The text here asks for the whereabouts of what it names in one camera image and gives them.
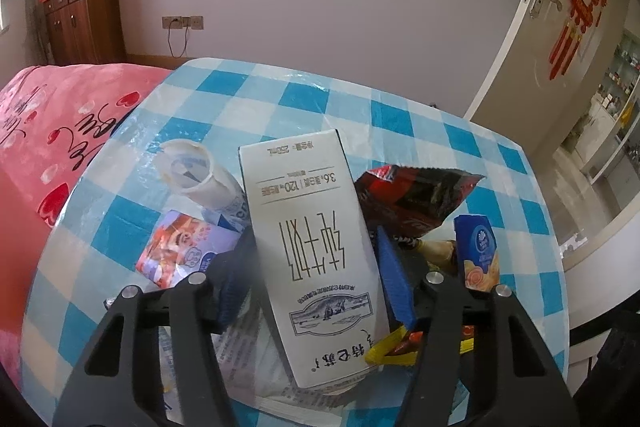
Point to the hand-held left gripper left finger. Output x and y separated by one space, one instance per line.
236 292

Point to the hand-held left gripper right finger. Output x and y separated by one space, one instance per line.
395 287

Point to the yellow snack packet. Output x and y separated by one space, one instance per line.
385 347

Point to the white milk carton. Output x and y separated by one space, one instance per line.
310 257

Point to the grey printed packet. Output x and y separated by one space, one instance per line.
270 377

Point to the black coffee stick packet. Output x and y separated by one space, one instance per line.
440 252

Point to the purple tissue pack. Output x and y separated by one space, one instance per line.
185 247

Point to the small blue packet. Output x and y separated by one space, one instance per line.
475 247

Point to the red snack packet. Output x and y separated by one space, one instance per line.
415 197

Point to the blue checkered tablecloth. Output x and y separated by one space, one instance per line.
300 97

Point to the white door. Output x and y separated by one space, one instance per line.
500 82

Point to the pink heart blanket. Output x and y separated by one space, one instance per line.
50 132

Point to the white display cabinet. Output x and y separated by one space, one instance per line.
600 127

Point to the yellow hanging cloth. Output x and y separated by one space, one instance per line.
628 113

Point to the wooden cabinet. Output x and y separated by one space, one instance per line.
85 22

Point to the wall socket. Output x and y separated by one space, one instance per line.
182 23

